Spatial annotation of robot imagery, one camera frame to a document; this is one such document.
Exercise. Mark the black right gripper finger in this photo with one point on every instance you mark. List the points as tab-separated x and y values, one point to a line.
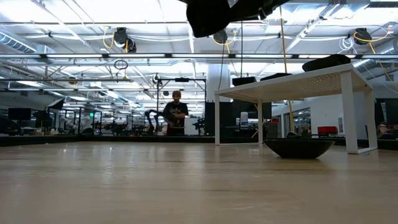
245	9

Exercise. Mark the black trays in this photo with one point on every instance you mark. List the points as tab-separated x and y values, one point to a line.
244	80

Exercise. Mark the black background robot arm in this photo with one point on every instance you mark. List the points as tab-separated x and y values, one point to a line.
151	119

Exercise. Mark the white perforated metal shelf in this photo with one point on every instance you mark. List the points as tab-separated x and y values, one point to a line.
295	87

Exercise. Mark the black background panels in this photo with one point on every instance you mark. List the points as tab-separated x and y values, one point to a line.
227	115

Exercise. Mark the white blue-labelled canister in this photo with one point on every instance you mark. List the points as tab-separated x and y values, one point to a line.
244	119

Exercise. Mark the person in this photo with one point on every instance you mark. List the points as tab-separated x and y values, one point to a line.
175	115

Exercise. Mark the red storage bin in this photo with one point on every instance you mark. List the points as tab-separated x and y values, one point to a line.
327	130

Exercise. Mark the black background monitor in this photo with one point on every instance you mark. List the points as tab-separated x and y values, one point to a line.
19	114

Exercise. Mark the black workstation frame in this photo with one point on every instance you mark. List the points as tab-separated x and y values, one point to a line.
182	80

